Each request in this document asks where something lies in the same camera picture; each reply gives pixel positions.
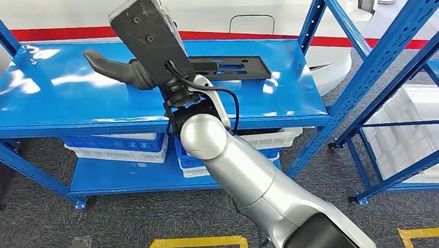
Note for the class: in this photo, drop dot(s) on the black plastic frame part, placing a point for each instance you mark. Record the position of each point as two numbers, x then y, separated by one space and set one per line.
257 69

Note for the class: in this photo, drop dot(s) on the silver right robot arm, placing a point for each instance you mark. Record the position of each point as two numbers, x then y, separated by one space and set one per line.
239 166

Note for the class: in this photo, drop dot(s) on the white plastic bin stack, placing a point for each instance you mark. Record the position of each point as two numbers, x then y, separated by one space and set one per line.
401 142

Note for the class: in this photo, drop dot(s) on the white vehicle with red stripe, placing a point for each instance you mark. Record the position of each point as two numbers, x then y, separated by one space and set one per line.
78 7

